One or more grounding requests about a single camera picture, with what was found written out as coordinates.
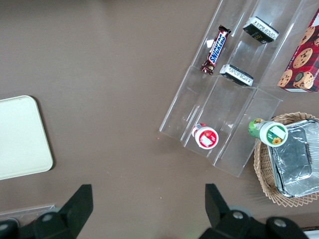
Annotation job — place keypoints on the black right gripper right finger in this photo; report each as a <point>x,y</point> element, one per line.
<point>219,211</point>

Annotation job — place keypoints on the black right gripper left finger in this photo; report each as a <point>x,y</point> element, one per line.
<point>74,211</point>

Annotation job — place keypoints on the small light wicker basket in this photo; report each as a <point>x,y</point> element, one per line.
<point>264,164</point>

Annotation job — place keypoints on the cream plastic tray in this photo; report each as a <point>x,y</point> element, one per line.
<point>22,137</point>

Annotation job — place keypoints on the aluminium foil tray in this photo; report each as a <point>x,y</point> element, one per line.
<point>296,161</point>

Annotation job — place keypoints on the clear acrylic bottle rack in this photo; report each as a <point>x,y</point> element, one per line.
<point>25,211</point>

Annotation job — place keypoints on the red-lid yogurt drink bottle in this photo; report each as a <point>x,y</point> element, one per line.
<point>205,137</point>

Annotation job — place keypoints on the green-lid drink bottle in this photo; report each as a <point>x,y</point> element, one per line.
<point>272,133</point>

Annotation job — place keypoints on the clear acrylic stepped display stand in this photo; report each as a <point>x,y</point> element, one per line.
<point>224,104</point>

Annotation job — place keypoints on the black snack box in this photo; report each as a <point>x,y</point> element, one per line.
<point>236,76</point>
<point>259,32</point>

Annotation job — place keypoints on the Snickers chocolate bar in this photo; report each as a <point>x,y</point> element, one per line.
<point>216,49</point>

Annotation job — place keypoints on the red chocolate chip cookie box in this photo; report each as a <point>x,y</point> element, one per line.
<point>304,62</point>

